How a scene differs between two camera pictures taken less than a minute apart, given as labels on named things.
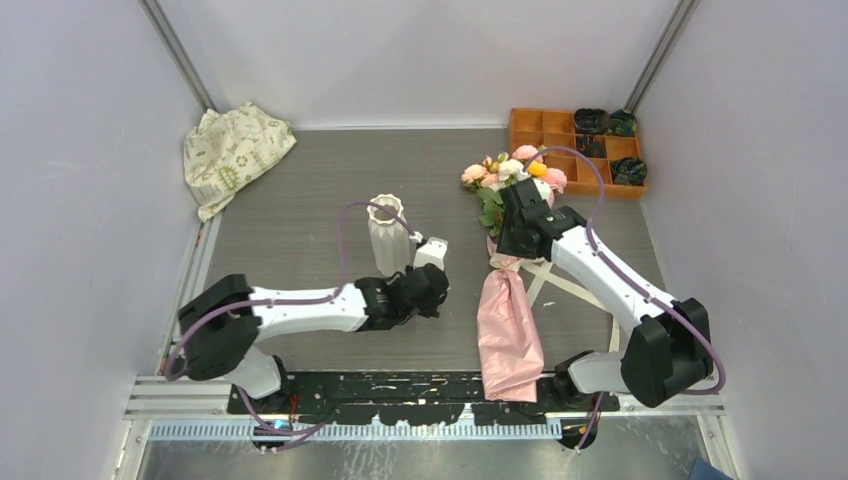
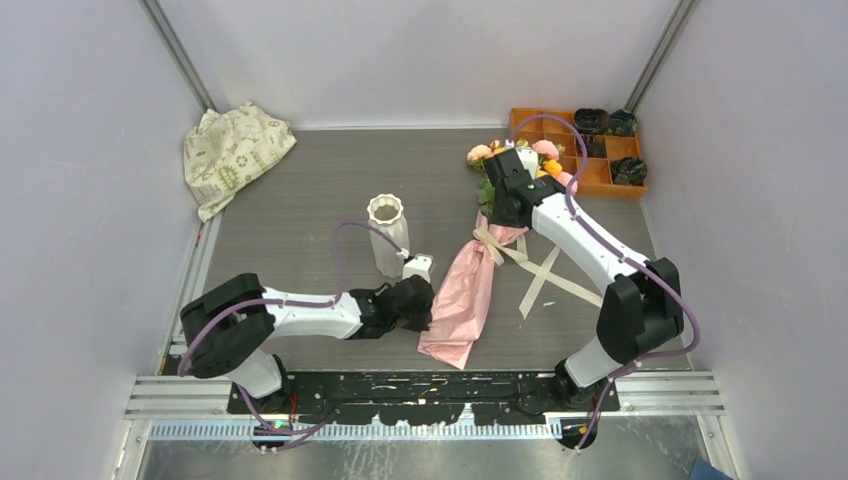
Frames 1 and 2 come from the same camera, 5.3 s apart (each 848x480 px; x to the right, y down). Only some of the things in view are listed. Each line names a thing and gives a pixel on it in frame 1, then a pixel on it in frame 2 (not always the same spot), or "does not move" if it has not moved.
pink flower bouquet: x=510 y=345 → x=449 y=325
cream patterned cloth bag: x=225 y=152 does not move
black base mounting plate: x=410 y=398 does not move
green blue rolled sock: x=622 y=122 does not move
